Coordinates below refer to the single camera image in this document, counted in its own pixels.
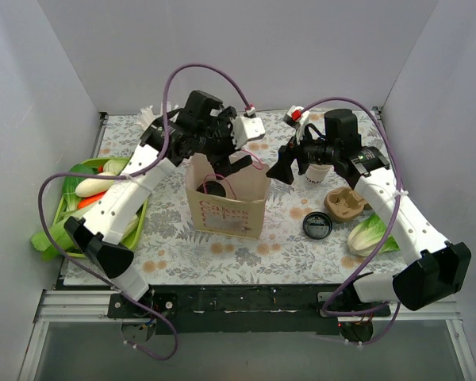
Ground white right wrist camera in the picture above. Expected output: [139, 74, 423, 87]
[282, 106, 310, 144]

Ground white radish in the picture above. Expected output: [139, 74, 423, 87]
[75, 172, 114, 198]

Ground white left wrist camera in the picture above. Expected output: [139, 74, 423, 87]
[231, 105, 266, 148]

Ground floral patterned table mat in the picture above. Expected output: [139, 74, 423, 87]
[63, 110, 429, 286]

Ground green white cabbage on table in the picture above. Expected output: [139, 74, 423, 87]
[347, 214, 386, 257]

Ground green plastic tray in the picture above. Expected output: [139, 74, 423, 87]
[51, 157, 148, 258]

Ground long green napa cabbage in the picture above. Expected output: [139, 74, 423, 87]
[30, 217, 76, 261]

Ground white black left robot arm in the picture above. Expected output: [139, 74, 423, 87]
[64, 90, 265, 318]

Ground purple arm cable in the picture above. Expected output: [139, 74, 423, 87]
[297, 97, 403, 345]
[36, 63, 255, 361]

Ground orange carrot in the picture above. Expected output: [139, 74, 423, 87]
[77, 192, 105, 210]

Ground brown cardboard cup carrier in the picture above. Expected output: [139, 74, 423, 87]
[324, 187, 371, 222]

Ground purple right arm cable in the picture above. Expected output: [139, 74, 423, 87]
[297, 97, 403, 345]

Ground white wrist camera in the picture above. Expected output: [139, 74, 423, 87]
[282, 106, 310, 144]
[231, 105, 266, 148]

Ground black plastic cup lid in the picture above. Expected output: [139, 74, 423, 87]
[197, 181, 227, 198]

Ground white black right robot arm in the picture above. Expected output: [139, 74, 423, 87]
[267, 106, 471, 316]

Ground aluminium frame rail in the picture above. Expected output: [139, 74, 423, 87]
[34, 291, 462, 322]

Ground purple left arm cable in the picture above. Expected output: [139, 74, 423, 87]
[36, 63, 255, 361]

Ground green bok choy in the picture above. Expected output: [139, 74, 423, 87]
[62, 164, 98, 211]

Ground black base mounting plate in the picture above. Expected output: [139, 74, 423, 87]
[106, 284, 391, 334]

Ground stack of white paper cups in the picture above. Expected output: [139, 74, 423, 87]
[305, 164, 332, 185]

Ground kraft paper cakes bag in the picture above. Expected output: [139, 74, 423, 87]
[185, 154, 271, 239]

